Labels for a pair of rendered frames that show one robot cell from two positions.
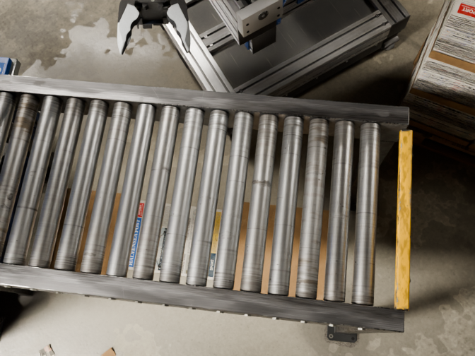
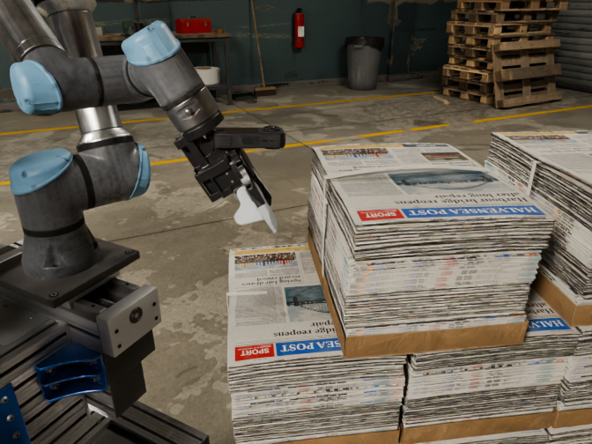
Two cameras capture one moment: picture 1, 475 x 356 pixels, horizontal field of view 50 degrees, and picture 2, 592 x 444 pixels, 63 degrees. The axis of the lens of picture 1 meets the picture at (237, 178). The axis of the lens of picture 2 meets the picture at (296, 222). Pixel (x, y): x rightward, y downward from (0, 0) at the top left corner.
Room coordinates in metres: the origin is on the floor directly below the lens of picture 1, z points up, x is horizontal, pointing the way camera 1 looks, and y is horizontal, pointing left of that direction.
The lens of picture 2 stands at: (0.21, -0.32, 1.33)
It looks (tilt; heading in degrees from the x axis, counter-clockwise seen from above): 25 degrees down; 317
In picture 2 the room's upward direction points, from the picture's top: straight up
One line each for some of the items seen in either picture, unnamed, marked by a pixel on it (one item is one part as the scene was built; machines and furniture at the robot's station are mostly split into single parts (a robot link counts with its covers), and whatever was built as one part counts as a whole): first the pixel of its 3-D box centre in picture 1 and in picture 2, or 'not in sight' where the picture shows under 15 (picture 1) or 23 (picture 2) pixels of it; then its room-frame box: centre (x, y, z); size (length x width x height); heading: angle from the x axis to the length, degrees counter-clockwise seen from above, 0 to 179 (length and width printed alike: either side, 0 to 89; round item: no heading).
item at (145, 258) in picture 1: (157, 190); not in sight; (0.40, 0.20, 0.77); 0.47 x 0.05 x 0.05; 162
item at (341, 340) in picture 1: (342, 326); not in sight; (-0.02, -0.27, 0.01); 0.14 x 0.13 x 0.01; 162
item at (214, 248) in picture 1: (174, 239); not in sight; (0.43, 0.29, 0.00); 0.37 x 0.28 x 0.01; 72
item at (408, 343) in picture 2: not in sight; (418, 310); (0.56, -0.92, 0.86); 0.29 x 0.16 x 0.04; 54
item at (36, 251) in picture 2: not in sight; (58, 240); (1.21, -0.57, 0.87); 0.15 x 0.15 x 0.10
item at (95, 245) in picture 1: (107, 185); not in sight; (0.44, 0.33, 0.77); 0.47 x 0.05 x 0.05; 162
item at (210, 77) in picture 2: not in sight; (157, 62); (6.19, -3.43, 0.55); 1.80 x 0.70 x 1.09; 72
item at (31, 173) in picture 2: not in sight; (49, 187); (1.21, -0.57, 0.98); 0.13 x 0.12 x 0.14; 87
